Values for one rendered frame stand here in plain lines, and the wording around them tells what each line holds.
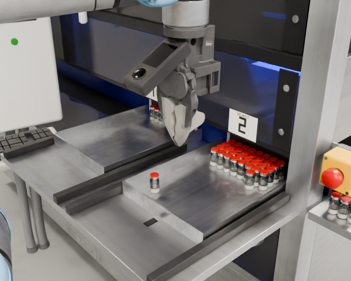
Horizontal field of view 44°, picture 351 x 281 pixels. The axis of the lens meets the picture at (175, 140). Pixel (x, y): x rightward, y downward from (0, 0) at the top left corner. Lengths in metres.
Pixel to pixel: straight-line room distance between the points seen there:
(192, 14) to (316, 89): 0.33
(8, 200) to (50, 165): 1.58
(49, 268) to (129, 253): 1.37
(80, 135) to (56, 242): 1.11
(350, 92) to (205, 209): 0.40
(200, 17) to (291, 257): 0.64
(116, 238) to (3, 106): 0.81
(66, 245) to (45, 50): 1.11
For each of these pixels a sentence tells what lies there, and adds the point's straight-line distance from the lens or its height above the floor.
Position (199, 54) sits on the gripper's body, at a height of 1.25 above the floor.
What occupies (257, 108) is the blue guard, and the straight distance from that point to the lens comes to 0.99.
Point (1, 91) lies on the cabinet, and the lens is 1.55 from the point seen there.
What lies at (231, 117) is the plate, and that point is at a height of 1.03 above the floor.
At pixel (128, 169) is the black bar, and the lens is 1.09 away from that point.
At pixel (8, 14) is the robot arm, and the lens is 0.51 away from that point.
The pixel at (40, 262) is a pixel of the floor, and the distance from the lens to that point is 2.24.
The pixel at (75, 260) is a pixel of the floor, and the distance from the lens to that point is 2.21.
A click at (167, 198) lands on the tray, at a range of 1.00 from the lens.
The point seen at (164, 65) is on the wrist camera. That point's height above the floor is 1.25.
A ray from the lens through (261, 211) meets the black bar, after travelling 0.94.
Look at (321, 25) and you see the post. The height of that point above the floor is 1.28.
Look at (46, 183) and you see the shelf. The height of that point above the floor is 0.88.
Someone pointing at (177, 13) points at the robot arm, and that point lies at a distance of 0.68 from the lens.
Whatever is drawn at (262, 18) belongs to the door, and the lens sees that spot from 0.95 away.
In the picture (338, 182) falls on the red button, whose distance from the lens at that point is 0.89.
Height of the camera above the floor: 1.44
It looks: 26 degrees down
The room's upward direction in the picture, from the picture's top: straight up
